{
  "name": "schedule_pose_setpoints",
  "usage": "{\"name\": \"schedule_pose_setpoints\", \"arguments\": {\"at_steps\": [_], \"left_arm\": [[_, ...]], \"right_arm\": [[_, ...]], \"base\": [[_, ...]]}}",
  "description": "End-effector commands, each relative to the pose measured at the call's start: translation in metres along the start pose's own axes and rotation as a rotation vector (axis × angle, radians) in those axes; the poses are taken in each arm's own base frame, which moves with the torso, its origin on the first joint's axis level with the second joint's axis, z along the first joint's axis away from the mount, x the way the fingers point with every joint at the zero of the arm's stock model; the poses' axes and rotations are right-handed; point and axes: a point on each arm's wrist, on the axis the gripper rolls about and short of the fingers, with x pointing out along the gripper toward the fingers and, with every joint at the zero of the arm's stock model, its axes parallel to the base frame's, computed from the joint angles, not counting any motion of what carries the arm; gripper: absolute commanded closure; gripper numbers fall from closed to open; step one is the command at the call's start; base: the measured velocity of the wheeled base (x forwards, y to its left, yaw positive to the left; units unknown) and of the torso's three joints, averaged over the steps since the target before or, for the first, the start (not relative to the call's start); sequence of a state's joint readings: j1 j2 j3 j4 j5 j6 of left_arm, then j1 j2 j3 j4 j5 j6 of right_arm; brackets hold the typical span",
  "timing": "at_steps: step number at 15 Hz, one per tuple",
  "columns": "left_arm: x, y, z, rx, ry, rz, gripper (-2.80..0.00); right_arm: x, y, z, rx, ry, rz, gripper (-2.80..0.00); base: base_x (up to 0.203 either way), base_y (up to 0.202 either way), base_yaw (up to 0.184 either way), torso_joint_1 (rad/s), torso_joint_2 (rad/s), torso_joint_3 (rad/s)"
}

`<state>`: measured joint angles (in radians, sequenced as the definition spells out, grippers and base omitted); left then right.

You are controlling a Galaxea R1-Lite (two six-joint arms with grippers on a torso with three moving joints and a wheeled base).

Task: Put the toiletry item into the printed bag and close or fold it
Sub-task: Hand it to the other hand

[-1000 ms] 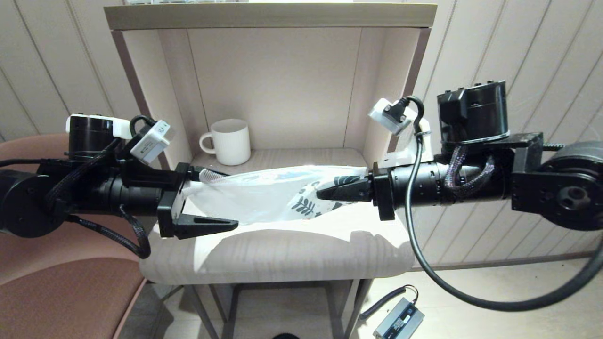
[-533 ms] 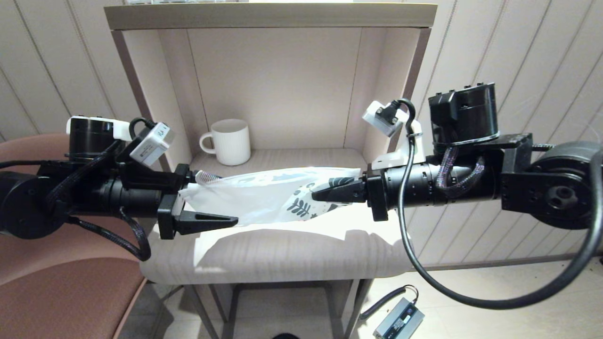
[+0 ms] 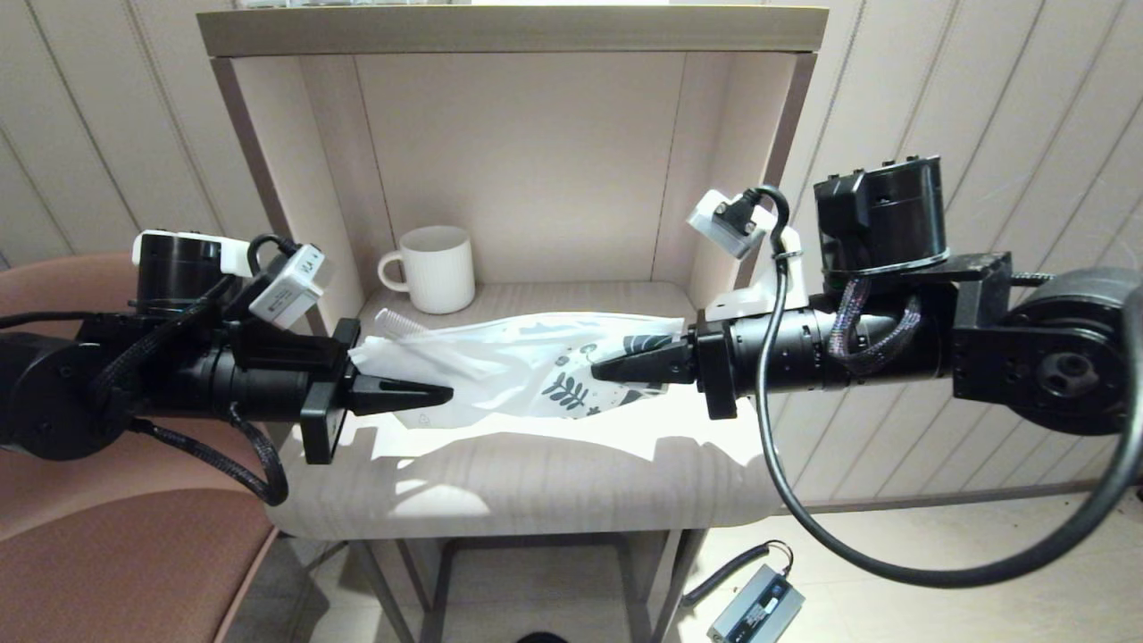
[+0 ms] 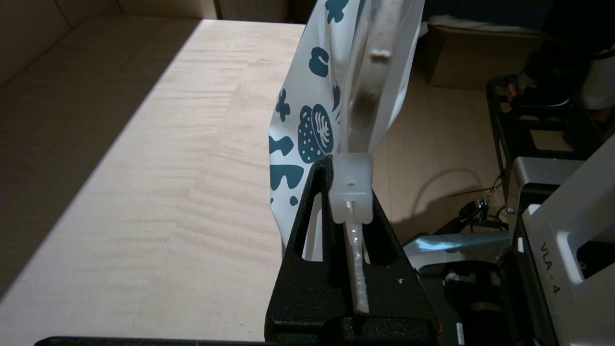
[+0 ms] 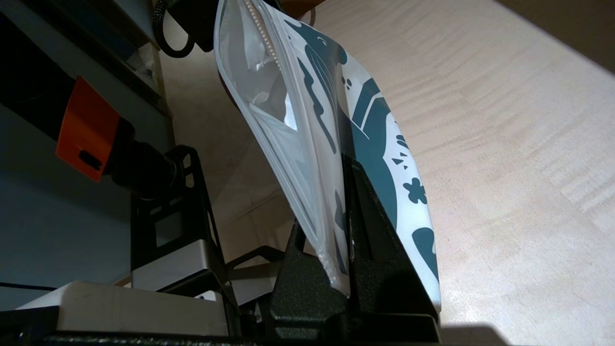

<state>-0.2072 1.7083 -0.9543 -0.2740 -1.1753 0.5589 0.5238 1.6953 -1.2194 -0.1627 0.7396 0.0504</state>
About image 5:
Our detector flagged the light wooden shelf desk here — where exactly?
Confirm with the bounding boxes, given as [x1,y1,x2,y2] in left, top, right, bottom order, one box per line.
[159,0,615,346]

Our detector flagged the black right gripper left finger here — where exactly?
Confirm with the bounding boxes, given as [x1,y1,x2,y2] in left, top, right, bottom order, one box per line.
[269,221,349,323]

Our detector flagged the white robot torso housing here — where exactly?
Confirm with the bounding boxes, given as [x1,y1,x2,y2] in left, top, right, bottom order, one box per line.
[19,281,229,337]

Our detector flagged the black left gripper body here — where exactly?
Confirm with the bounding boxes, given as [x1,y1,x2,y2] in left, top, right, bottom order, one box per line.
[168,0,222,52]

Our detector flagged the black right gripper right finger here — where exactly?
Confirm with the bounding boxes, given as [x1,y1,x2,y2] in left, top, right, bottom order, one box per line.
[344,156,439,317]

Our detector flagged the black robot torso column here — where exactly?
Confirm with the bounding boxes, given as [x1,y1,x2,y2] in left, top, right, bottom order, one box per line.
[0,19,178,198]

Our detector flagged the white floral zip pouch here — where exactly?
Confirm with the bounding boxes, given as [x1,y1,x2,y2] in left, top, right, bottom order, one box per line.
[214,0,442,313]

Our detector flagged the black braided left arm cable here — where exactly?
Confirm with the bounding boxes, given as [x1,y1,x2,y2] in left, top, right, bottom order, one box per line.
[151,0,195,58]

